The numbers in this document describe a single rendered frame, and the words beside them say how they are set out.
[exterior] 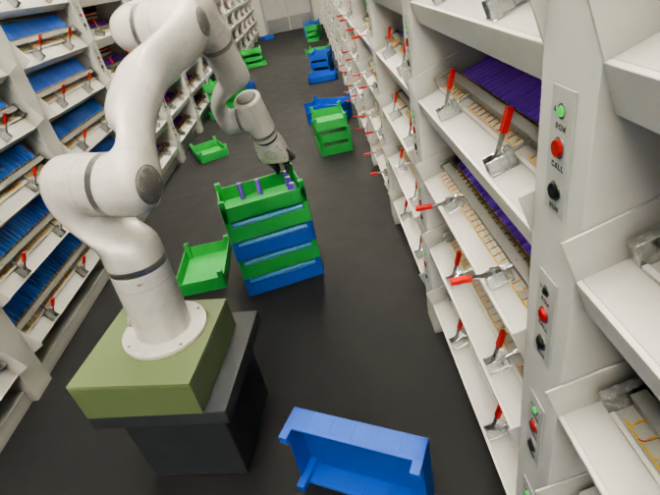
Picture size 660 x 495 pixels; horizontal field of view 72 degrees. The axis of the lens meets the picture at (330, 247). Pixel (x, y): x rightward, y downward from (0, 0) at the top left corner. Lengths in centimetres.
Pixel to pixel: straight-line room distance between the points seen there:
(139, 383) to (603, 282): 84
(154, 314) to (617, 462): 82
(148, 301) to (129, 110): 37
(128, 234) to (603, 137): 81
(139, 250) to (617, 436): 81
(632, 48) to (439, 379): 106
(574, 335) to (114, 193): 72
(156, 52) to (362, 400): 97
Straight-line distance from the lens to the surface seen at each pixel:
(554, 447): 69
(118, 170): 87
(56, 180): 96
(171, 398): 102
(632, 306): 47
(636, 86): 39
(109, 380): 107
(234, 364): 110
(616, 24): 41
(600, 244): 48
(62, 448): 160
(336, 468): 120
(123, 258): 96
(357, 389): 134
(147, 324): 105
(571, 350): 56
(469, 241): 91
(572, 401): 62
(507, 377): 92
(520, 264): 78
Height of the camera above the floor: 101
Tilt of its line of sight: 31 degrees down
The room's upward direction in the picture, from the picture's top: 12 degrees counter-clockwise
